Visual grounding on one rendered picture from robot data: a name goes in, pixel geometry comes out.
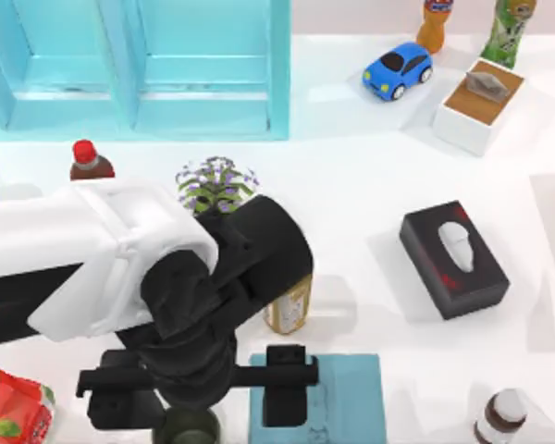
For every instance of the dark green cup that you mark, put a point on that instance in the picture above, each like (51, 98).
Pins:
(185, 430)

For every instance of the blue coaster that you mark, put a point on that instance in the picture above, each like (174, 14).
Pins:
(351, 398)

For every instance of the tan and white can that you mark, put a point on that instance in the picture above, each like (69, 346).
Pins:
(291, 310)

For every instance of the red snack bag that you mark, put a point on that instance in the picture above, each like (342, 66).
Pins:
(18, 411)

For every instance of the purple flowering pot plant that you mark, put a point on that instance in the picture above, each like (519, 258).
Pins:
(215, 182)

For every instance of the brown bottle with white cap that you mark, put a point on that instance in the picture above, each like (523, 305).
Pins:
(501, 416)

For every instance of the black tissue box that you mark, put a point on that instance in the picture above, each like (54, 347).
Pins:
(472, 291)

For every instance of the white tissue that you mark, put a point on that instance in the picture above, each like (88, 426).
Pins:
(458, 245)

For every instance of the brown bottle with red cap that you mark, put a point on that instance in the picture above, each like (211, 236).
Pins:
(90, 164)

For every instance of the light blue rack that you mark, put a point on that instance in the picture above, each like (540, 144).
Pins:
(203, 92)

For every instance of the white wooden-topped tissue box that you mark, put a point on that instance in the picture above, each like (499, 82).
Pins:
(467, 122)

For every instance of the blue toy car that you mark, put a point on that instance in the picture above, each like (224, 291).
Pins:
(411, 62)

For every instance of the grey tissue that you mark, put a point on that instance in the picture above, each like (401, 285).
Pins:
(488, 85)

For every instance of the orange bottle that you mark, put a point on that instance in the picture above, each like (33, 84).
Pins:
(432, 32)

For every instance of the green bottle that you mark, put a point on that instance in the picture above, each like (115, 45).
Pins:
(506, 37)

